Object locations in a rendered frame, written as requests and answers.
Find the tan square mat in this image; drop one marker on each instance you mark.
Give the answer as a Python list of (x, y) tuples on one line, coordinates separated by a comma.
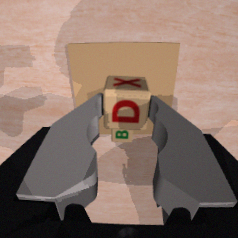
[(92, 63)]

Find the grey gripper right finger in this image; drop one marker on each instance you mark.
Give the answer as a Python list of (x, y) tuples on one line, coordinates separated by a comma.
[(193, 171)]

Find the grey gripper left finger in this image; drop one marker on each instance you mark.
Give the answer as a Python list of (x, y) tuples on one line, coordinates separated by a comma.
[(56, 167)]

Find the wooden letter block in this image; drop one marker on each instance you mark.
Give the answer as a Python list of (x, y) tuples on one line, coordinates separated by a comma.
[(126, 101), (120, 135)]

